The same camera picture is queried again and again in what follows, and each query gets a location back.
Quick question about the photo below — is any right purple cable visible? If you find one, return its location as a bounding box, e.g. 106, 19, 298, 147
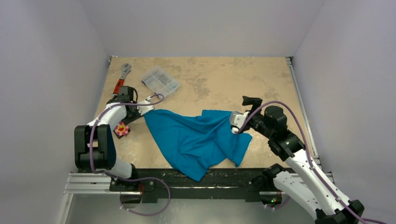
236, 100, 387, 224

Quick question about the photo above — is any aluminium frame rail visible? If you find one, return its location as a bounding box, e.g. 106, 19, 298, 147
58, 172, 346, 224

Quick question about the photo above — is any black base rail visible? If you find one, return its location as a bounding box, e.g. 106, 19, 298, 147
77, 168, 293, 205

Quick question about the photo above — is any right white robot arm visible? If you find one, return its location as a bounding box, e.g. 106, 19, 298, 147
230, 96, 364, 224

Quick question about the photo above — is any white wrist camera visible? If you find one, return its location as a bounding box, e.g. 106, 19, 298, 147
136, 97, 155, 116
229, 111, 249, 134

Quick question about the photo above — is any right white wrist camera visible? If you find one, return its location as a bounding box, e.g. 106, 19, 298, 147
229, 111, 249, 134

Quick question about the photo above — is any red handled adjustable wrench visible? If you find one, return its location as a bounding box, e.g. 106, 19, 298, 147
113, 63, 131, 96

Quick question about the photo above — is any clear plastic organizer box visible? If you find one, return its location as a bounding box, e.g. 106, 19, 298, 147
141, 65, 180, 98

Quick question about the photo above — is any pink flower brooch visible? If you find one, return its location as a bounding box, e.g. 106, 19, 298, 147
115, 121, 130, 137

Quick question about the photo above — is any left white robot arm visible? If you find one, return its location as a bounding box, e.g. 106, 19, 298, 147
74, 86, 153, 191

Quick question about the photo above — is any blue t-shirt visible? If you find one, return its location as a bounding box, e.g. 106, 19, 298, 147
144, 109, 252, 182

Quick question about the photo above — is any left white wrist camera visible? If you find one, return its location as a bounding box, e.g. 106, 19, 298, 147
136, 97, 155, 116

